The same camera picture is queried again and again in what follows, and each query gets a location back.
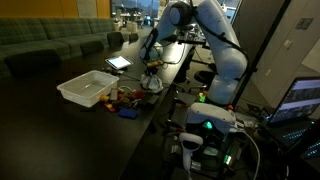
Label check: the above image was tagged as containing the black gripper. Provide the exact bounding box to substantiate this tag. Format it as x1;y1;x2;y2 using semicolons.
145;65;164;77

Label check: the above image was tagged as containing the white terry towel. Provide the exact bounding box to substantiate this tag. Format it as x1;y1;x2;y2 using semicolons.
139;73;164;94

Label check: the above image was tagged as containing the white plastic bin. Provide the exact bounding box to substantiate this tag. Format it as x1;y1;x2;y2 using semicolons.
56;69;120;108

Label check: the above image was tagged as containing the red plush ball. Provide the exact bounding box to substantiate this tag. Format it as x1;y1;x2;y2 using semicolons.
133;89;146;100

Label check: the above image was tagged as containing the tablet with lit screen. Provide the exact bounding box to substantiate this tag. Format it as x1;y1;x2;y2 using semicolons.
104;55;134;71

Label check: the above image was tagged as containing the brown plush toy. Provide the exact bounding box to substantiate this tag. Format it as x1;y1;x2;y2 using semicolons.
113;91;138;108

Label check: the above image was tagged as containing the blue sponge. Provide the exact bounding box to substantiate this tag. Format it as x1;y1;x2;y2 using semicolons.
118;107;139;120

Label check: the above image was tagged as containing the dark upholstered chair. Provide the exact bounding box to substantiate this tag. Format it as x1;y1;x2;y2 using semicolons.
79;40;105;56
4;49;63;76
106;31;125;48

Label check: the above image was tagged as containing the black office chair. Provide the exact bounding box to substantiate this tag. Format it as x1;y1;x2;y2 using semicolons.
193;69;218;89

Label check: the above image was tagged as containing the white VR headset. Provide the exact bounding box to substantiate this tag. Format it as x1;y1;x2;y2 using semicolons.
184;102;237;134

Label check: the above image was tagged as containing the white VR controller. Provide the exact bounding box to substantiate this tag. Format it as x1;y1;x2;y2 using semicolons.
178;132;204;174

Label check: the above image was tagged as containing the black slanted pole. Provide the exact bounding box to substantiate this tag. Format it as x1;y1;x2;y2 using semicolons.
231;0;293;108

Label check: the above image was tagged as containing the green plaid sofa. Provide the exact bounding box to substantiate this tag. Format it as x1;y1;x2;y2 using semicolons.
0;17;116;79

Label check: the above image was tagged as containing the open laptop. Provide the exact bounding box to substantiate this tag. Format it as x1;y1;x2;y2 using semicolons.
263;76;320;149

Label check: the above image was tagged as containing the white cord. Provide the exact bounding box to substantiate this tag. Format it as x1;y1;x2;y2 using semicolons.
118;85;135;93

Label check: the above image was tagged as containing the grey headset cable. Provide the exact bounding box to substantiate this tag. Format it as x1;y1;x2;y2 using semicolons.
233;129;262;180

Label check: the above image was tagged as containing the white wall switch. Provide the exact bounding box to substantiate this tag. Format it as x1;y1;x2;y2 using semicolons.
283;39;294;50

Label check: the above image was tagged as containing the grey wall sign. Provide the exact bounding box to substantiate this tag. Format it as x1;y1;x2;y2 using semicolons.
295;17;314;31

